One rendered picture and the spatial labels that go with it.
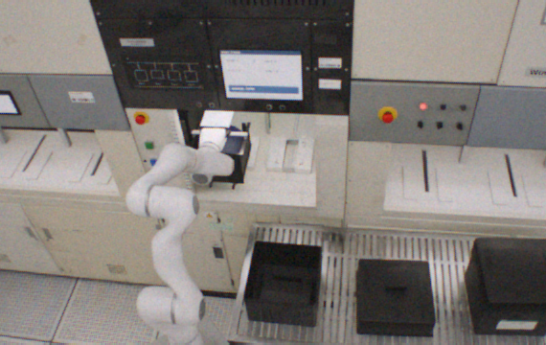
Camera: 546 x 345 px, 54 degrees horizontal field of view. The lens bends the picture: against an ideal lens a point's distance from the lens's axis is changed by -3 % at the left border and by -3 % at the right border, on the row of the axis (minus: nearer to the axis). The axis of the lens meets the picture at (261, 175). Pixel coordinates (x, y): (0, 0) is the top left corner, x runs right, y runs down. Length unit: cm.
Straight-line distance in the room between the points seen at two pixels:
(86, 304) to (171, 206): 185
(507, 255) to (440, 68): 75
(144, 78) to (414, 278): 130
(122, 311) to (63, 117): 136
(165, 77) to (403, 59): 85
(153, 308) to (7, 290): 194
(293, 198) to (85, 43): 110
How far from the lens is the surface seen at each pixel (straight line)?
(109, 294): 340
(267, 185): 253
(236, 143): 241
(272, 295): 229
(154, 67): 206
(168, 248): 173
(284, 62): 192
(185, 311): 183
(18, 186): 295
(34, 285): 364
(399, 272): 226
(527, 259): 223
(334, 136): 205
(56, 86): 229
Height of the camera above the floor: 273
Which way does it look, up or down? 46 degrees down
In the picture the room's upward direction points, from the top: 7 degrees counter-clockwise
